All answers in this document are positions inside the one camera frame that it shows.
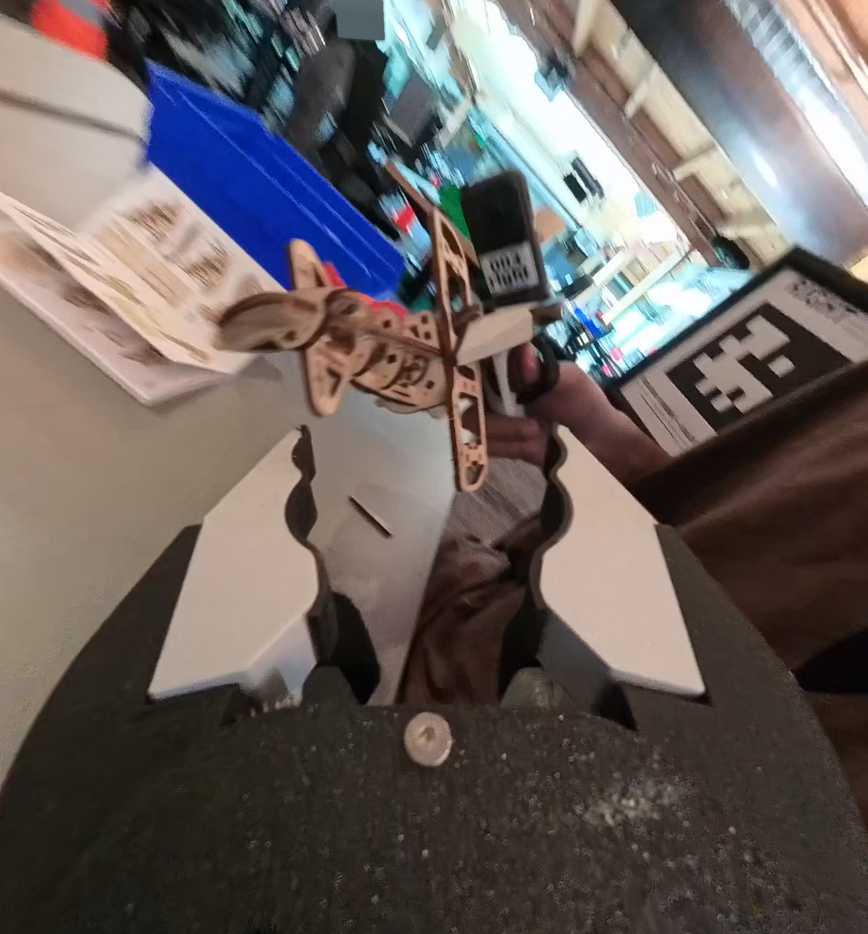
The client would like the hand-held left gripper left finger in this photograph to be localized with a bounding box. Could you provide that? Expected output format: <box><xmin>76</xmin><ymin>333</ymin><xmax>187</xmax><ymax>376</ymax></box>
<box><xmin>148</xmin><ymin>425</ymin><xmax>382</xmax><ymax>707</ymax></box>

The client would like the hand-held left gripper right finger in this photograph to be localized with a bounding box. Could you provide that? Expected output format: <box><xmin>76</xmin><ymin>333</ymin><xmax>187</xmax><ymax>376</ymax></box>
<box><xmin>529</xmin><ymin>425</ymin><xmax>706</xmax><ymax>701</ymax></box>

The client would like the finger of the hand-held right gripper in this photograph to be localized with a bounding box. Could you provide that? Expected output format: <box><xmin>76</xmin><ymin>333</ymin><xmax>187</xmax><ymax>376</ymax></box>
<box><xmin>456</xmin><ymin>305</ymin><xmax>538</xmax><ymax>366</ymax></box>

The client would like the wooden model plane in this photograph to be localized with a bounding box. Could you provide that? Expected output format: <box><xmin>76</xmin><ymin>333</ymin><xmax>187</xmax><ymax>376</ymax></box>
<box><xmin>213</xmin><ymin>206</ymin><xmax>490</xmax><ymax>495</ymax></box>

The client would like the person's right forearm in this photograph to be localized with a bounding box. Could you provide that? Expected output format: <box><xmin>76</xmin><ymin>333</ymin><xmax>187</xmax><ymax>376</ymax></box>
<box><xmin>605</xmin><ymin>409</ymin><xmax>675</xmax><ymax>488</ymax></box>

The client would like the person's right hand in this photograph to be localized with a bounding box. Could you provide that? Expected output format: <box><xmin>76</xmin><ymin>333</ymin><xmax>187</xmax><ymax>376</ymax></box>
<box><xmin>485</xmin><ymin>359</ymin><xmax>624</xmax><ymax>475</ymax></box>

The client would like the blue plastic bin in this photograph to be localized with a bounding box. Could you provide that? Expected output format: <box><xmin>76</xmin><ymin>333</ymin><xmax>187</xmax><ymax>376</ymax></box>
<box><xmin>142</xmin><ymin>60</ymin><xmax>407</xmax><ymax>294</ymax></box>

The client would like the framed right marker sign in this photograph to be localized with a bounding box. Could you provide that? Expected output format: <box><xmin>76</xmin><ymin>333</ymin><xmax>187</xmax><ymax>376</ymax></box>
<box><xmin>615</xmin><ymin>247</ymin><xmax>868</xmax><ymax>459</ymax></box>

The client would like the instruction booklet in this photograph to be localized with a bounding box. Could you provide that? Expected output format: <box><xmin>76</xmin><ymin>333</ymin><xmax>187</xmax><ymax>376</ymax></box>
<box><xmin>0</xmin><ymin>171</ymin><xmax>276</xmax><ymax>407</ymax></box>

